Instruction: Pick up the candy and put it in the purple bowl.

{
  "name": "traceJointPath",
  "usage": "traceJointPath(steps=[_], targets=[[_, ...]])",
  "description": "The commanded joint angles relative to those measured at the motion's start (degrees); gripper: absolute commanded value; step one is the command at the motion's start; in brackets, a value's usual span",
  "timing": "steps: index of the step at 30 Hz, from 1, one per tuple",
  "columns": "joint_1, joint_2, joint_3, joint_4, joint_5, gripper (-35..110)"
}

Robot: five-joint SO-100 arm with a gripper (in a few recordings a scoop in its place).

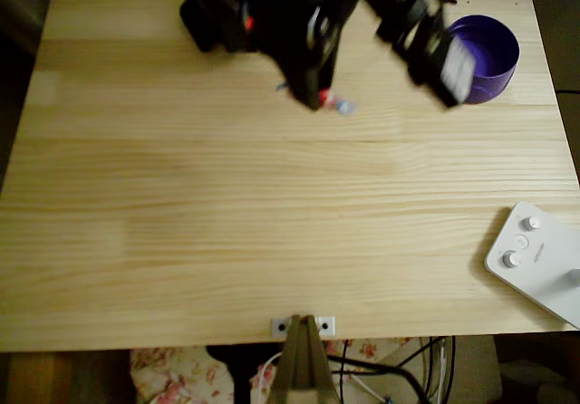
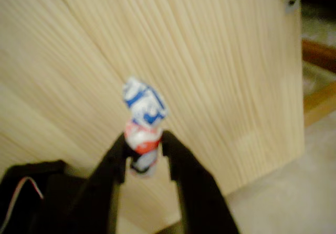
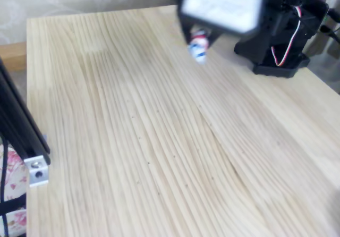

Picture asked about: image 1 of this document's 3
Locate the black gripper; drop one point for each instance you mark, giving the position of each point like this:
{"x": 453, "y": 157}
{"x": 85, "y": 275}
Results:
{"x": 304, "y": 79}

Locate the small red white object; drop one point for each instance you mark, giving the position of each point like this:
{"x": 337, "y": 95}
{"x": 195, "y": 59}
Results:
{"x": 342, "y": 105}

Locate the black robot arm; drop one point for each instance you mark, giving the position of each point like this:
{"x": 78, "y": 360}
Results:
{"x": 217, "y": 10}

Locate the purple bowl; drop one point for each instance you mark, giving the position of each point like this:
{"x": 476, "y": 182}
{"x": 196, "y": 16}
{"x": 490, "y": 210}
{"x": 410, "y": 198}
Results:
{"x": 491, "y": 55}

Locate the white lamp base with knobs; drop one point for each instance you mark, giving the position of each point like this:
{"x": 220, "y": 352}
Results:
{"x": 539, "y": 263}

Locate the floral cloth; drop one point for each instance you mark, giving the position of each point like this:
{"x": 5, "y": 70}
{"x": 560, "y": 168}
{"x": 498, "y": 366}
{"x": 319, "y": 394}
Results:
{"x": 172, "y": 372}

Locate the black camera box white label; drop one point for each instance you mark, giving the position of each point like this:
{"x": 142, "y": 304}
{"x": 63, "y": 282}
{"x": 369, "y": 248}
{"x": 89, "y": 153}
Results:
{"x": 455, "y": 69}

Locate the white metal bracket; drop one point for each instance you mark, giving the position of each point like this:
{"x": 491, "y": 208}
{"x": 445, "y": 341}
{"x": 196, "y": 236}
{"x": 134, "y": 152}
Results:
{"x": 278, "y": 326}

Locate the beige camera stand post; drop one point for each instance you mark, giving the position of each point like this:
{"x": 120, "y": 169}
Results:
{"x": 301, "y": 368}

